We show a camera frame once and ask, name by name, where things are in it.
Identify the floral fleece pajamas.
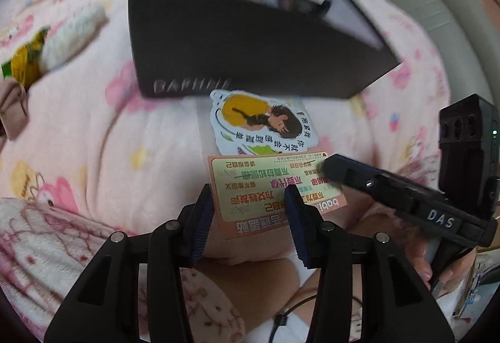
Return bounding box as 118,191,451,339
0,196,245,343

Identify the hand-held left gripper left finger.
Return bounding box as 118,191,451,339
44,184,215,343

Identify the white fluffy plush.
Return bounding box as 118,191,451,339
41,5,109,76

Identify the pink printed blanket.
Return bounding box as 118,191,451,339
0,0,454,261

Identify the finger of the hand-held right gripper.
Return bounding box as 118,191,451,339
323,154,423,213

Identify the person's right hand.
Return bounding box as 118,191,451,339
406,218,478,289

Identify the rectangular sticker card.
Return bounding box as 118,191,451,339
207,151,348,239

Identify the cartoon die-cut sticker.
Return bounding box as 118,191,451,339
210,90,318,157

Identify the dusty pink fabric pouch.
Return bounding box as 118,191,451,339
0,79,29,141

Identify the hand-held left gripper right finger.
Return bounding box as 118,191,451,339
284,184,456,343

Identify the dark cardboard box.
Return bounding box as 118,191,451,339
128,0,403,99

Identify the black cable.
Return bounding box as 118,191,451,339
269,294,364,343

